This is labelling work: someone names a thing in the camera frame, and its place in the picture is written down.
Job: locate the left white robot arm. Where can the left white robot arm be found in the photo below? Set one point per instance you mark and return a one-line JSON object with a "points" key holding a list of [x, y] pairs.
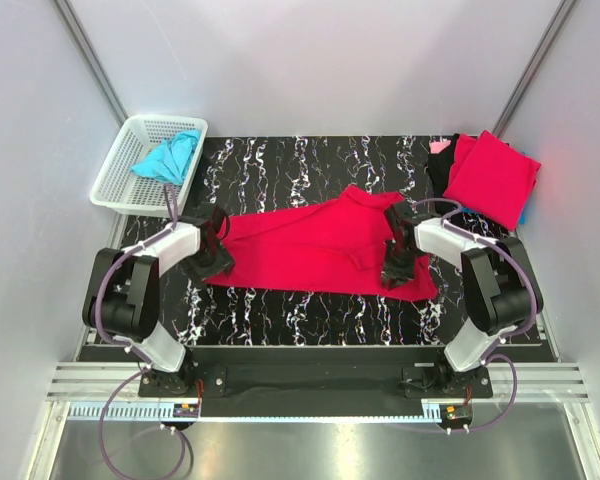
{"points": [[123, 303]]}

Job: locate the aluminium frame rail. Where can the aluminium frame rail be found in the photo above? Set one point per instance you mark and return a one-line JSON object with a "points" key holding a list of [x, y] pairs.
{"points": [[535, 382]]}

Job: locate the red polo shirt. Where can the red polo shirt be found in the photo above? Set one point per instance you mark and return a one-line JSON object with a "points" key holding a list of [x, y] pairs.
{"points": [[333, 247]]}

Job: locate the white plastic laundry basket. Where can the white plastic laundry basket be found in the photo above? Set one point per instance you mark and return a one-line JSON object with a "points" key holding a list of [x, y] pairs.
{"points": [[148, 152]]}

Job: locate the right aluminium corner post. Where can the right aluminium corner post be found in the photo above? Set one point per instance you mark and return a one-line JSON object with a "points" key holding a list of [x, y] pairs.
{"points": [[540, 54]]}

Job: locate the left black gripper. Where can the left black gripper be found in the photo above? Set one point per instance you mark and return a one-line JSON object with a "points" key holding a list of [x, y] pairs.
{"points": [[223, 264]]}

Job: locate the folded pink t shirt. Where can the folded pink t shirt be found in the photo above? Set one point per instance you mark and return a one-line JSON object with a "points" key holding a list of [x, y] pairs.
{"points": [[436, 147]]}

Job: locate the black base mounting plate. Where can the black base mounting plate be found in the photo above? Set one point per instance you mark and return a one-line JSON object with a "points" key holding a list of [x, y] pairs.
{"points": [[249, 400]]}

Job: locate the folded red t shirt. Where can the folded red t shirt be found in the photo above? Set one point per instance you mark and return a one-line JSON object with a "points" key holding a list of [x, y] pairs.
{"points": [[490, 175]]}

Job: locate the folded black t shirt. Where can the folded black t shirt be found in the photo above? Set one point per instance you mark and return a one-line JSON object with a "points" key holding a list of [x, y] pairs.
{"points": [[438, 168]]}

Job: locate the aluminium corner post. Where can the aluminium corner post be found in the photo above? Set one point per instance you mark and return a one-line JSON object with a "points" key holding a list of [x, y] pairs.
{"points": [[540, 54], [78, 35]]}

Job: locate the cyan crumpled t shirt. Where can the cyan crumpled t shirt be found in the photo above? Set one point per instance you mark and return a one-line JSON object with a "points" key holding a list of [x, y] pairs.
{"points": [[170, 161]]}

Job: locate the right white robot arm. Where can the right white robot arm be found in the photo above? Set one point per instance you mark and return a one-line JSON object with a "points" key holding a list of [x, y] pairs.
{"points": [[501, 294]]}

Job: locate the left aluminium corner post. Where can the left aluminium corner post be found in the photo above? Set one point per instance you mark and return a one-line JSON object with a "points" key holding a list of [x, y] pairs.
{"points": [[78, 35]]}

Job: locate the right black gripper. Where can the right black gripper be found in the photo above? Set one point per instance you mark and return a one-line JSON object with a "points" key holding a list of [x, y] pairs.
{"points": [[398, 276]]}

